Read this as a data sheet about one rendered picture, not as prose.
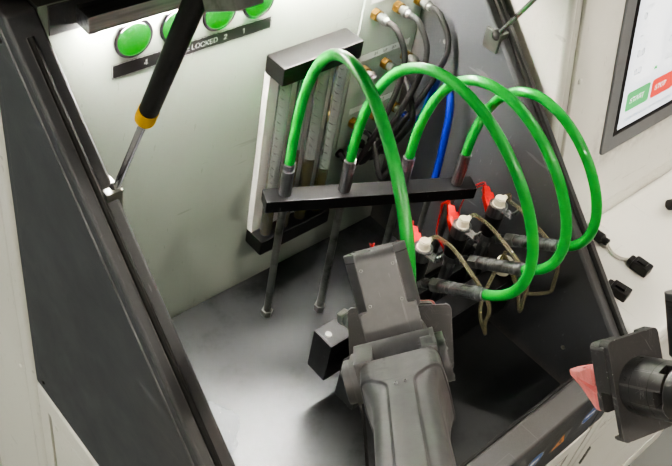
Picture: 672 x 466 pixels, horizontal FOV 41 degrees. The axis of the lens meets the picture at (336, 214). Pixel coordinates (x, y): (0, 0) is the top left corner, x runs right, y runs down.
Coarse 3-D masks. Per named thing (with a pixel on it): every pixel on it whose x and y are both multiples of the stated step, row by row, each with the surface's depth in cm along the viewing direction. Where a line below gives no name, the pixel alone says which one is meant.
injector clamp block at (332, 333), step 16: (464, 272) 141; (496, 288) 137; (464, 304) 134; (496, 304) 141; (336, 320) 128; (464, 320) 136; (320, 336) 125; (336, 336) 126; (320, 352) 127; (336, 352) 126; (320, 368) 129; (336, 368) 130
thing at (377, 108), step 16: (336, 48) 100; (320, 64) 105; (352, 64) 96; (304, 80) 111; (368, 80) 93; (304, 96) 113; (368, 96) 92; (304, 112) 116; (384, 112) 91; (384, 128) 90; (288, 144) 121; (384, 144) 90; (288, 160) 122; (400, 160) 89; (400, 176) 89; (400, 192) 88; (400, 208) 88; (400, 224) 88
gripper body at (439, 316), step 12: (348, 312) 87; (420, 312) 87; (432, 312) 87; (444, 312) 87; (348, 324) 87; (360, 324) 87; (432, 324) 87; (444, 324) 87; (348, 336) 87; (360, 336) 87; (444, 336) 87
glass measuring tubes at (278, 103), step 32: (352, 32) 126; (288, 64) 118; (288, 96) 122; (320, 96) 127; (288, 128) 130; (320, 128) 136; (256, 160) 131; (320, 160) 139; (256, 192) 135; (256, 224) 140; (288, 224) 143; (320, 224) 148
